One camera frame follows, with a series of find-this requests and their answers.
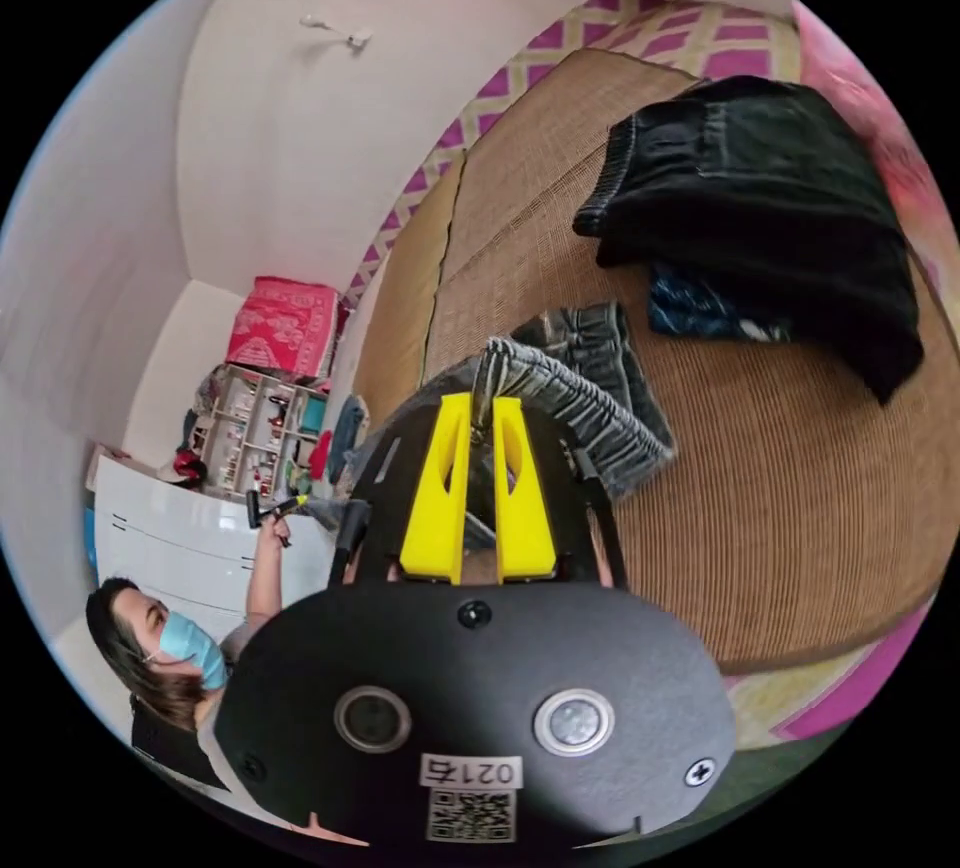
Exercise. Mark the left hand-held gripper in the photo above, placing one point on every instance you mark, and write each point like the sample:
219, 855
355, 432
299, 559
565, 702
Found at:
256, 509

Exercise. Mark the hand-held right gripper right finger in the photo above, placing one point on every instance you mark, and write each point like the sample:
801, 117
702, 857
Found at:
525, 515

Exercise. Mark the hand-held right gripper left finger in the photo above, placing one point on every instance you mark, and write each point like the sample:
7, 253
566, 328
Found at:
437, 500

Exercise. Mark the person's left forearm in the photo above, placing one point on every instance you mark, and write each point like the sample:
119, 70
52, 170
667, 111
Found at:
264, 579

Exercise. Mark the person's left hand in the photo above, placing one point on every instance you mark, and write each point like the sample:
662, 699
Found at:
276, 529

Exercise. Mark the person's right hand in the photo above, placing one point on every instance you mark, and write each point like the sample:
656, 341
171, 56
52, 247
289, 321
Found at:
326, 833

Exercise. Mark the white shelf with small items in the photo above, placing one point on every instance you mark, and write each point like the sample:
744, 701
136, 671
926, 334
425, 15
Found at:
255, 433

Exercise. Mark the white cupboard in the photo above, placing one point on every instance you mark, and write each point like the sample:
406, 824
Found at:
187, 545

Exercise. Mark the person's body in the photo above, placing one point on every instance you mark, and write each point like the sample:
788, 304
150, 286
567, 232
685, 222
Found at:
161, 665

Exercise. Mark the bed with woven mat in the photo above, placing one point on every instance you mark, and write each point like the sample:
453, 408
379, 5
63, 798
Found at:
750, 508

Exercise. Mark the pile of clothes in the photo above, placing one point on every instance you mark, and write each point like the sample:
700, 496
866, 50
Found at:
757, 208

